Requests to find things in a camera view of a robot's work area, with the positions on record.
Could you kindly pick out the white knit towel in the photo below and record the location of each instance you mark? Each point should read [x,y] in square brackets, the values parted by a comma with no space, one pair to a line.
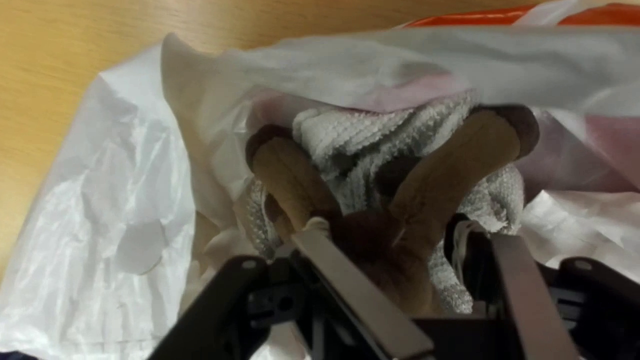
[347,137]

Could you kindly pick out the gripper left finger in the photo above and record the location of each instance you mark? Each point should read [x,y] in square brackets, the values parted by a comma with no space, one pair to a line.
[360,286]

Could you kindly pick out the white orange plastic bag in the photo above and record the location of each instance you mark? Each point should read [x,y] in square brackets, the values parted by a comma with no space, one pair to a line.
[100,233]

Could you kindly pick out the brown moose toy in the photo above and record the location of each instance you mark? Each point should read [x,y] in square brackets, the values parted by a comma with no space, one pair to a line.
[453,173]

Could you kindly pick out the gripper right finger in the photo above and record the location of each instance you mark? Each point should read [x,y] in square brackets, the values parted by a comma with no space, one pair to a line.
[532,300]

